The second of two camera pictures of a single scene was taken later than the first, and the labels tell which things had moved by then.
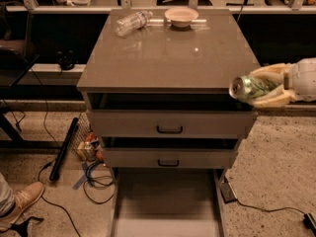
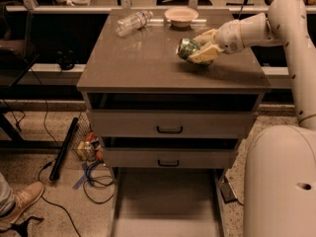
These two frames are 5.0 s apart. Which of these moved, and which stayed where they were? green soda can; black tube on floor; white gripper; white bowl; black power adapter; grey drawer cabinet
Moved: white gripper; green soda can
Stayed: grey drawer cabinet; black tube on floor; white bowl; black power adapter
